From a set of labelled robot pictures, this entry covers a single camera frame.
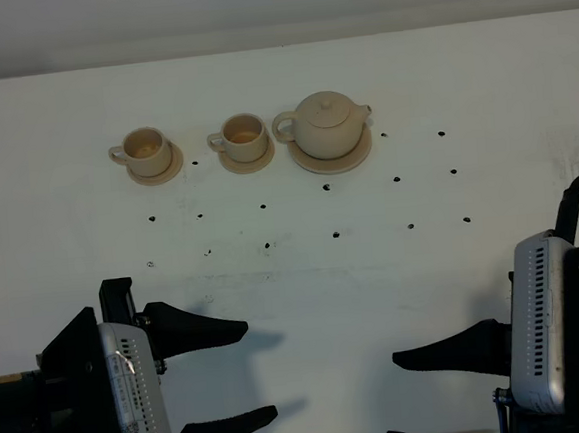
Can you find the beige cup saucer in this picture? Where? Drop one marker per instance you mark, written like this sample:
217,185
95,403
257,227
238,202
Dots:
173,169
251,167

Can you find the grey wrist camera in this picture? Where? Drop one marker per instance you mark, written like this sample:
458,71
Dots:
133,379
537,362

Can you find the beige ceramic teapot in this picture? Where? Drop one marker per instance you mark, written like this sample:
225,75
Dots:
325,125

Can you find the beige left cup saucer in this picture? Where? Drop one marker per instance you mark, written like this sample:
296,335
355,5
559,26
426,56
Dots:
173,169

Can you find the beige teapot saucer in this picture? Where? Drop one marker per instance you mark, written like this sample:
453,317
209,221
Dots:
338,165

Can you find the beige teacup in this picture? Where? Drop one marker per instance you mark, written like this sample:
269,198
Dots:
242,138
145,152

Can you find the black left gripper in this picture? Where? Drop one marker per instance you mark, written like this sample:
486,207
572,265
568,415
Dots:
75,359

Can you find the beige middle teacup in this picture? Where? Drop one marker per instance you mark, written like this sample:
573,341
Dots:
242,138

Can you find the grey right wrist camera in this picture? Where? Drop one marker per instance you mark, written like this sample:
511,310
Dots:
537,362

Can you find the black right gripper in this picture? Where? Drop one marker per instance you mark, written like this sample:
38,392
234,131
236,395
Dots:
485,348

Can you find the beige left teacup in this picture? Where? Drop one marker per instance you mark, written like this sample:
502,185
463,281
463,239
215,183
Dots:
145,152

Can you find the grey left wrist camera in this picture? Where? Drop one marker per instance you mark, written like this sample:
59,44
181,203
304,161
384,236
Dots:
133,379

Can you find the beige middle cup saucer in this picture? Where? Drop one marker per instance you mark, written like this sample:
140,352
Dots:
251,167

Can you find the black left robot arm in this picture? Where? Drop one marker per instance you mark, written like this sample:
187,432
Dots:
31,404

